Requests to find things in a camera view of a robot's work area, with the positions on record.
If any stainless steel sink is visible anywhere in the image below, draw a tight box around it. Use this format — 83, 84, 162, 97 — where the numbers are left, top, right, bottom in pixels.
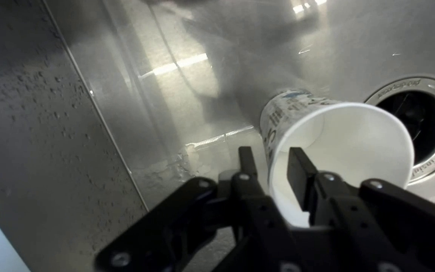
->
0, 0, 435, 272

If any printed white paper cup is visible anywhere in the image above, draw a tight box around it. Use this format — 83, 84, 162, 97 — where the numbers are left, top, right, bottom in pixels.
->
259, 90, 417, 229

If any round sink drain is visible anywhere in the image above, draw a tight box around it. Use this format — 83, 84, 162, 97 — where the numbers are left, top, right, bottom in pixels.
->
364, 75, 435, 185

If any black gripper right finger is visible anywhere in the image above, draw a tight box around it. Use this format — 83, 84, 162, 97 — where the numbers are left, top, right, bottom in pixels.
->
286, 147, 435, 272

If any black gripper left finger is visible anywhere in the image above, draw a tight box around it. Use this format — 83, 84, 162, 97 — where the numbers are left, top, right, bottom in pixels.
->
95, 147, 305, 272

